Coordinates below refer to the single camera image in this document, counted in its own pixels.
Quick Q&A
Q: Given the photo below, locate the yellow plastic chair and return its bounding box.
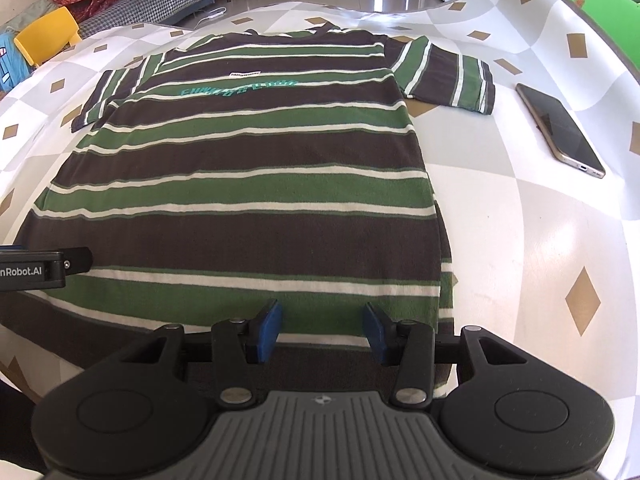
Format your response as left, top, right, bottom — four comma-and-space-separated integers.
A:
14, 6, 84, 69

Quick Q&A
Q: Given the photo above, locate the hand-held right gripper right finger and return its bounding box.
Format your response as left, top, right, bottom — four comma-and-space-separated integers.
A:
363, 302, 531, 408

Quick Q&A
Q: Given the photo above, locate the houndstooth sofa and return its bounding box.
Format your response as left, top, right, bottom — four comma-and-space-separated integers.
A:
80, 0, 217, 39

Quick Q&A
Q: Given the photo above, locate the green brown striped t-shirt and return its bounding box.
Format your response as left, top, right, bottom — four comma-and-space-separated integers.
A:
0, 22, 497, 397

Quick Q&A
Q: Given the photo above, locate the green plastic chair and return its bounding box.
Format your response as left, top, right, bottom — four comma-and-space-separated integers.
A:
562, 0, 640, 82

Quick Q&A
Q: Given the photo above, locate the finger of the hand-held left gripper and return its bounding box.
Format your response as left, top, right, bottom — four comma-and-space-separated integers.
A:
60, 247, 94, 276

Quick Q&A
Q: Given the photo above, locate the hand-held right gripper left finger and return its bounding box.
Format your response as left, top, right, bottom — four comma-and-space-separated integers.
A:
119, 299, 284, 408

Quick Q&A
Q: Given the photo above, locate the blue printed cloth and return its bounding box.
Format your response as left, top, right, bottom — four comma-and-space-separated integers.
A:
0, 32, 29, 94

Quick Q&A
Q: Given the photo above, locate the white power cable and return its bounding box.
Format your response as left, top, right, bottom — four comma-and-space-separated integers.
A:
196, 6, 228, 27

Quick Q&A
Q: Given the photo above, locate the black smartphone gold case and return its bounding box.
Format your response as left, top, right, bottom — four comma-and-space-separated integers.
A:
515, 82, 607, 180

